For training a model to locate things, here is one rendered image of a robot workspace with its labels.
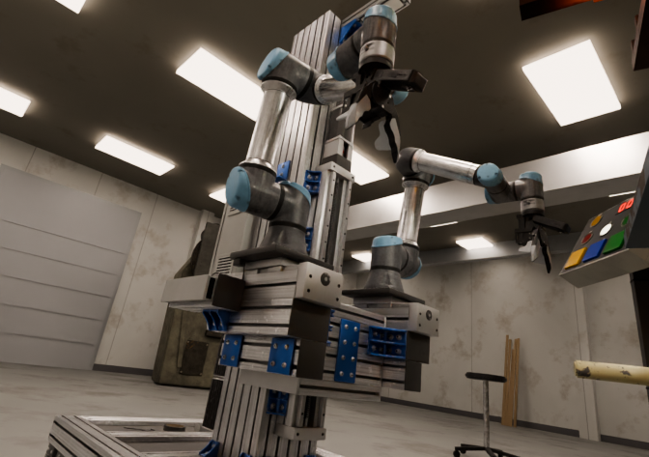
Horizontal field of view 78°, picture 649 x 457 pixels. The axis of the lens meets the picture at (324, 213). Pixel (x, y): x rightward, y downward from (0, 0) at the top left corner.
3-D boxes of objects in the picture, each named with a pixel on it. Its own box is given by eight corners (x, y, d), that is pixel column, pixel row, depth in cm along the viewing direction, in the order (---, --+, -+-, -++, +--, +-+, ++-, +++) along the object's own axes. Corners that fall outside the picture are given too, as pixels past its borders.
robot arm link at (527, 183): (520, 181, 153) (544, 177, 148) (521, 208, 149) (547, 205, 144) (514, 172, 148) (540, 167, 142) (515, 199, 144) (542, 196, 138)
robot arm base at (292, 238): (246, 254, 120) (253, 223, 124) (285, 267, 130) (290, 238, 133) (278, 248, 110) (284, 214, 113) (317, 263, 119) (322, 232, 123)
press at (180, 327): (212, 385, 782) (243, 244, 887) (251, 395, 689) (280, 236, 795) (134, 379, 688) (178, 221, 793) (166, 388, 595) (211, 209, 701)
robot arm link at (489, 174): (393, 136, 170) (505, 158, 136) (405, 149, 178) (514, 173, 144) (380, 160, 169) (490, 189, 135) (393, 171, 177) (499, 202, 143)
